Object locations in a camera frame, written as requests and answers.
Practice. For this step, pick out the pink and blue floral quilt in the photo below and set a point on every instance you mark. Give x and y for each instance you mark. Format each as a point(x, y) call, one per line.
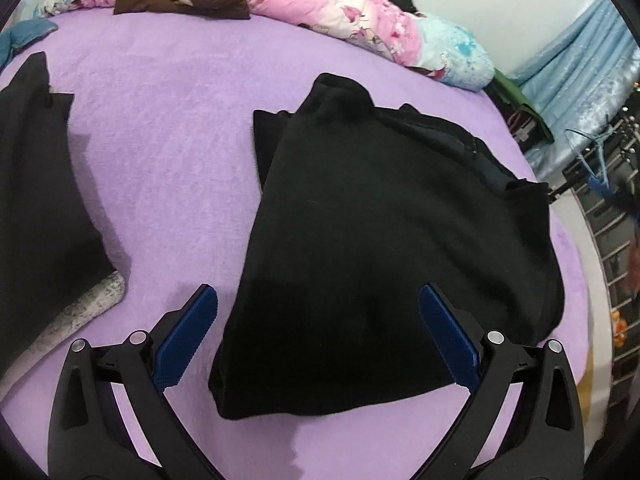
point(426, 43)

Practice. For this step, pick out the dark storage box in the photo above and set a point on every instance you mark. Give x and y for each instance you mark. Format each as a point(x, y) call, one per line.
point(523, 126)

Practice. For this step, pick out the blue clothes hanger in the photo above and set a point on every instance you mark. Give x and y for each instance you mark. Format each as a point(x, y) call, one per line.
point(590, 154)

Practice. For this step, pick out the orange toy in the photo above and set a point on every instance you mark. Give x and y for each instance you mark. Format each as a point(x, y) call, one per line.
point(620, 328)

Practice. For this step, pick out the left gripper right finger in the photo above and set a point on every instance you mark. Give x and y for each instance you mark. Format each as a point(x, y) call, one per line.
point(544, 439)

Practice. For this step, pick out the folded black garment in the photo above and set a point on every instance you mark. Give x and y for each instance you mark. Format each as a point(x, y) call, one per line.
point(51, 253)

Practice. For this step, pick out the folded grey garment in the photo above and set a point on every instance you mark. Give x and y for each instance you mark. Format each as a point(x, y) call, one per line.
point(102, 297)

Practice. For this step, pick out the purple bed blanket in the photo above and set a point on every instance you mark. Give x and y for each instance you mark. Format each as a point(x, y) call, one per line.
point(162, 147)

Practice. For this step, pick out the blue patterned cloth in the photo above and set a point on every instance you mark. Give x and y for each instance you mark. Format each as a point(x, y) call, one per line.
point(22, 35)

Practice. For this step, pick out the light blue curtain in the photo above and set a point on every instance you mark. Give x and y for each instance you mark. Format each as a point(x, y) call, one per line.
point(577, 83)

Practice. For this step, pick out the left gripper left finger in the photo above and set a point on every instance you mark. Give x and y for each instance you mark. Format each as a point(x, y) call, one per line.
point(88, 438)

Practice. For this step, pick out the black fleece jacket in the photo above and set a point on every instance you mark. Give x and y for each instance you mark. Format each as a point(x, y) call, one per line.
point(361, 206)

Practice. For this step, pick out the green cloth on box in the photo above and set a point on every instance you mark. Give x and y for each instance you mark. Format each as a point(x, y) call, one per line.
point(508, 87)

